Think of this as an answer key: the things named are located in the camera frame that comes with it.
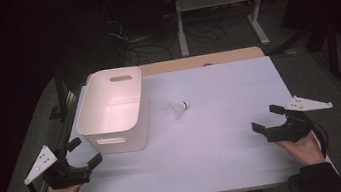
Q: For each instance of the black metal stand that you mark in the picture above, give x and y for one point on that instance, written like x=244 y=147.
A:
x=60 y=91
x=332 y=49

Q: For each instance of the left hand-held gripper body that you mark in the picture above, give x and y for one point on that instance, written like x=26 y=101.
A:
x=65 y=176

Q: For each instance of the white table sheet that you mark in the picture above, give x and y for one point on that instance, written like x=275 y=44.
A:
x=219 y=143

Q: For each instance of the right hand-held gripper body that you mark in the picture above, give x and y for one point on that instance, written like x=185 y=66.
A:
x=289 y=129

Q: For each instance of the white feather shuttlecock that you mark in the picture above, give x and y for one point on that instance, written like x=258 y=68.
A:
x=177 y=108

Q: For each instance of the person's right hand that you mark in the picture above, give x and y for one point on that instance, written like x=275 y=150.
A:
x=304 y=151

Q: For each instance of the white plastic storage bin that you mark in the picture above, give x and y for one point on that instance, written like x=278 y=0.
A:
x=111 y=117

